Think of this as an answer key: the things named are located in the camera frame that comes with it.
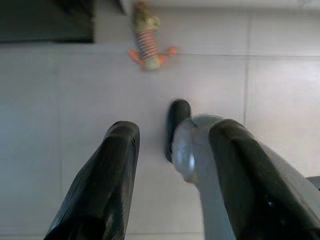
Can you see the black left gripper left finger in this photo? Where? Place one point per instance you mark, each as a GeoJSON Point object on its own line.
{"type": "Point", "coordinates": [107, 175]}

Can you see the dark low furniture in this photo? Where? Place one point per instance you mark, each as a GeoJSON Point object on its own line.
{"type": "Point", "coordinates": [37, 20]}

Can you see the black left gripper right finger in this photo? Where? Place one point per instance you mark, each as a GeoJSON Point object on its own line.
{"type": "Point", "coordinates": [250, 180]}

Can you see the black robot left foot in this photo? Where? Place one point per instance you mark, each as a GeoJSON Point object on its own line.
{"type": "Point", "coordinates": [176, 117]}

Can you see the striped plush toy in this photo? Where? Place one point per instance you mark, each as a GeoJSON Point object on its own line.
{"type": "Point", "coordinates": [147, 42]}

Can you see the silver robot left leg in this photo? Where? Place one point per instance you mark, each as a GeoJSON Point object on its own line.
{"type": "Point", "coordinates": [186, 150]}

